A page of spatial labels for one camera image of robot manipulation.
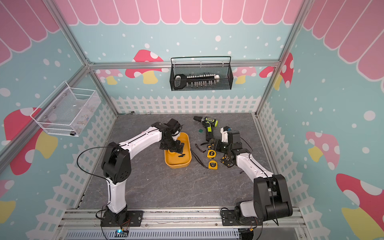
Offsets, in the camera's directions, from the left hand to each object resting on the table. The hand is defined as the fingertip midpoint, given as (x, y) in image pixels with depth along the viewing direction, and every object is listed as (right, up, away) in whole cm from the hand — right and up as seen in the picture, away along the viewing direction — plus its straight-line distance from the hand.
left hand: (174, 151), depth 91 cm
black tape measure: (+32, -6, +1) cm, 33 cm away
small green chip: (+16, +13, +19) cm, 28 cm away
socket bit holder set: (+4, +43, -1) cm, 43 cm away
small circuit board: (-24, -37, -18) cm, 48 cm away
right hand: (+23, +6, -2) cm, 23 cm away
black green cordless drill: (+23, +18, +18) cm, 34 cm away
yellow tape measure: (+23, -2, +4) cm, 24 cm away
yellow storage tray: (-2, -6, +4) cm, 7 cm away
